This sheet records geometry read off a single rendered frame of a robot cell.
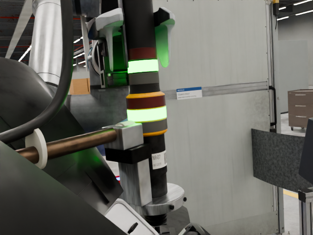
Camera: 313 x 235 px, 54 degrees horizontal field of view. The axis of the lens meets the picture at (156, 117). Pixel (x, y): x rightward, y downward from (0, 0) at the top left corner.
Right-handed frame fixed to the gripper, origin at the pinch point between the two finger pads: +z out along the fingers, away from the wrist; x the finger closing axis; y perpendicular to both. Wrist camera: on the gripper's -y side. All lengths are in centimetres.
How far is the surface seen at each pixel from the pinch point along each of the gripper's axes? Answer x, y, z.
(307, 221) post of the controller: -52, 49, -38
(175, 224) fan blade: -5.3, 28.6, -12.0
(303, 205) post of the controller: -52, 45, -39
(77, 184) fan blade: 8.2, 15.9, 1.1
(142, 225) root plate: 2.4, 21.1, 1.6
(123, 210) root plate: 4.1, 19.4, 1.0
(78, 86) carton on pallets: -17, -1, -807
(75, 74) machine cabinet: -20, -53, -1218
